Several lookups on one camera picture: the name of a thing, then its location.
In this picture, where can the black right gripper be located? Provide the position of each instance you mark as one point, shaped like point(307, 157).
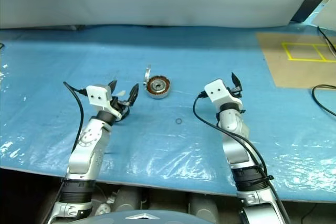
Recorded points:
point(235, 90)

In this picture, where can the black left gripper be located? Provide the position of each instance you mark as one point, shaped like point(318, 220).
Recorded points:
point(122, 108)

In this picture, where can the round silver metal part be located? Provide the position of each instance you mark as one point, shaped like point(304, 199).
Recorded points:
point(146, 76)

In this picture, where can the motor stator with copper windings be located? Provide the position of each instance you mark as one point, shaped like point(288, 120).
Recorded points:
point(158, 87)

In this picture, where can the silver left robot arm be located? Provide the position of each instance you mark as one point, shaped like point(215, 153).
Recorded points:
point(86, 140)

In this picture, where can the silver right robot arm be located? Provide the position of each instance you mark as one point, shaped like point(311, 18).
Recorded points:
point(236, 145)

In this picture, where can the brown cardboard sheet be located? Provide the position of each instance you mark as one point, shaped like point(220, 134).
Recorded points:
point(288, 74)

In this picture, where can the yellow tape rectangle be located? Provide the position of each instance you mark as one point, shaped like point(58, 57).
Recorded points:
point(286, 51)

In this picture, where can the blue plastic-covered table mat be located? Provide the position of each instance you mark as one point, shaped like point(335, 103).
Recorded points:
point(183, 51)

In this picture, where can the grey rounded cylinder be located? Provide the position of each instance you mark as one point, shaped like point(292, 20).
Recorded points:
point(203, 207)
point(128, 199)

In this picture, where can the white board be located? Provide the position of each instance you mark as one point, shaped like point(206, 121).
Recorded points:
point(328, 16)

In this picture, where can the white connector bundle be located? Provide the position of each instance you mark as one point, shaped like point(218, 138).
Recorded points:
point(103, 208)

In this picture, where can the grey robot torso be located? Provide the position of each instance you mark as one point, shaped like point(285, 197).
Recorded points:
point(118, 218)

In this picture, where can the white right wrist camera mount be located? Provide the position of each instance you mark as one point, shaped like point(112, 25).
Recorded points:
point(216, 91)

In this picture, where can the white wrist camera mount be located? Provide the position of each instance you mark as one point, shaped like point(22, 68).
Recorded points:
point(216, 91)
point(98, 95)

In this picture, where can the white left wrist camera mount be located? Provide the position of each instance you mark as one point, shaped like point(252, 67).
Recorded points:
point(98, 95)

